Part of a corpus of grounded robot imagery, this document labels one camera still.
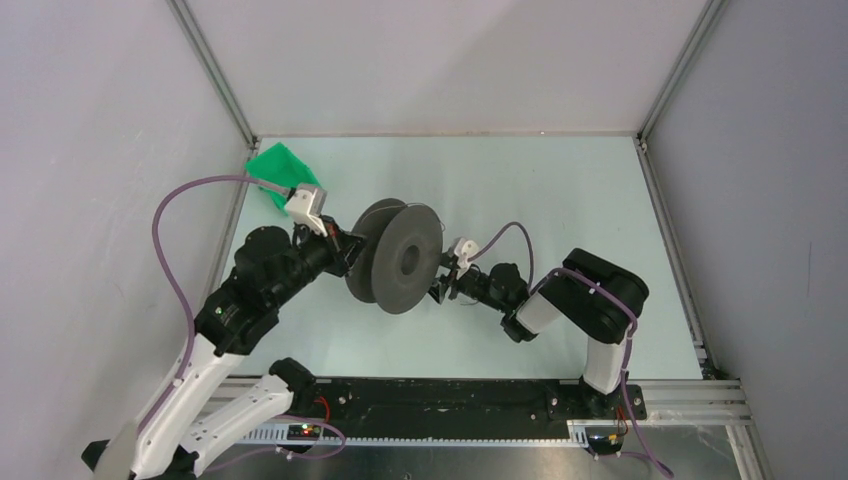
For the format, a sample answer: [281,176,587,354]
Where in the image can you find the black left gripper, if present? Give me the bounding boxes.
[267,213,370,308]

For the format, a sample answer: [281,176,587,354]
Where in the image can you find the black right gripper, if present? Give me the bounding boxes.
[415,250,509,312]

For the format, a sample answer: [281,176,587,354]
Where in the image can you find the dark grey cable spool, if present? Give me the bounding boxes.
[346,198,443,315]

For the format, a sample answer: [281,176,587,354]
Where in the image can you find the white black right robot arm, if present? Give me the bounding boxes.
[429,248,650,418]

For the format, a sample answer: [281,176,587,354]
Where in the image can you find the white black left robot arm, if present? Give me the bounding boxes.
[81,218,367,479]

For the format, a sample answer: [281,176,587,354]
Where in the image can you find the green plastic bin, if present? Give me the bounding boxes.
[246,143,320,215]

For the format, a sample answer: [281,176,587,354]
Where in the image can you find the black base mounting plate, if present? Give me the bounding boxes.
[287,377,647,441]

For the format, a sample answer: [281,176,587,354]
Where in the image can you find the left controller circuit board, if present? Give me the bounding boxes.
[286,423,322,441]

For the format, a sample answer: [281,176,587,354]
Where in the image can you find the controller circuit board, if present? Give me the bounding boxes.
[286,423,322,441]
[586,433,626,458]

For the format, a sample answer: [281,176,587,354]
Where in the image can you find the right controller circuit board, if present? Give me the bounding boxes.
[586,433,626,458]

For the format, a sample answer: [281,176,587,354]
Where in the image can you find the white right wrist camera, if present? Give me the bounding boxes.
[448,237,480,277]

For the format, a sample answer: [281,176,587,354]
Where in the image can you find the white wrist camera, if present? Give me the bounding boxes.
[284,183,328,237]
[448,237,480,277]

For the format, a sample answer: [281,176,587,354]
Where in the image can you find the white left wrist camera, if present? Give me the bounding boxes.
[284,183,328,237]

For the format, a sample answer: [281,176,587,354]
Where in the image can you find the slotted white cable duct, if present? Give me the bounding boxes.
[231,423,591,448]

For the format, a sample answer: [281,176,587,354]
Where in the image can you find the aluminium frame rail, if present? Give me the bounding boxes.
[166,0,258,150]

